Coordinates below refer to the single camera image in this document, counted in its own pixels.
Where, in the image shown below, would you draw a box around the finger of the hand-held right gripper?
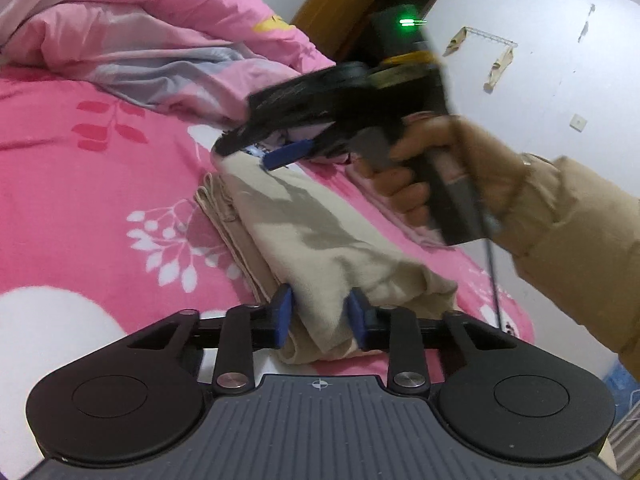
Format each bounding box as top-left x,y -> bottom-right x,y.
261,140 -> 314,172
212,119 -> 282,159

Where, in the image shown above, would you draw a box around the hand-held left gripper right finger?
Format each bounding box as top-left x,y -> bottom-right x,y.
347,288 -> 517,396

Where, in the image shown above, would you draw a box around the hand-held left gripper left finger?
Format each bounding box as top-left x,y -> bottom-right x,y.
127,284 -> 294,396

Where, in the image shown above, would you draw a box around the beige pants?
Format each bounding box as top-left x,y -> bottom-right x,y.
192,152 -> 458,366

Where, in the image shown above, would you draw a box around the person's right forearm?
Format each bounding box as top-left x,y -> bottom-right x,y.
500,152 -> 640,396

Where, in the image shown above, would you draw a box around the person's right hand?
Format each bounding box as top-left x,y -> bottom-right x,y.
356,111 -> 532,234

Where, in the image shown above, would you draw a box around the wooden nightstand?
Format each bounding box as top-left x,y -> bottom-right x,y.
290,0 -> 443,68

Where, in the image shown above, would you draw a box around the pink blue floral quilt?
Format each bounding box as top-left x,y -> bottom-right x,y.
0,0 -> 336,128

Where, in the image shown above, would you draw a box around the pink floral fleece blanket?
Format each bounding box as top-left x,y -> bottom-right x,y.
0,65 -> 536,466

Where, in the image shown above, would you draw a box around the wall coat rack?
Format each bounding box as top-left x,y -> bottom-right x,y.
442,25 -> 518,93

